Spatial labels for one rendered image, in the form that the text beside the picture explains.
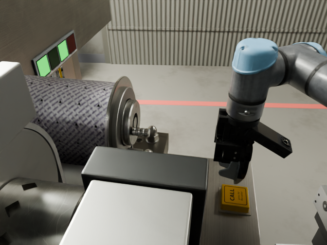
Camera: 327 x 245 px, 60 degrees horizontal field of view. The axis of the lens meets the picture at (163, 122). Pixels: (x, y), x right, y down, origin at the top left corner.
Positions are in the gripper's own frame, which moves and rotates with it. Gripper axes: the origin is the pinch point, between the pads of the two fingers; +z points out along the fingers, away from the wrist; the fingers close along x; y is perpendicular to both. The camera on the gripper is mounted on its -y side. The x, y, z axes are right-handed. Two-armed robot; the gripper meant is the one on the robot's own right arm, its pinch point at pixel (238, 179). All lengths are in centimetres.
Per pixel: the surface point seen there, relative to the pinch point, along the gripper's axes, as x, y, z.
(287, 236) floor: -55, -45, 98
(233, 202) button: 2.7, 0.4, 5.9
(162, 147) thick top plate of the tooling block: -3.9, 20.2, -4.6
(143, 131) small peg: 18.4, 19.3, -27.1
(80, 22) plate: -42, 56, -24
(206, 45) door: -283, 15, 72
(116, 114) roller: 19.9, 22.8, -30.8
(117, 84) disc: 16.7, 23.3, -33.9
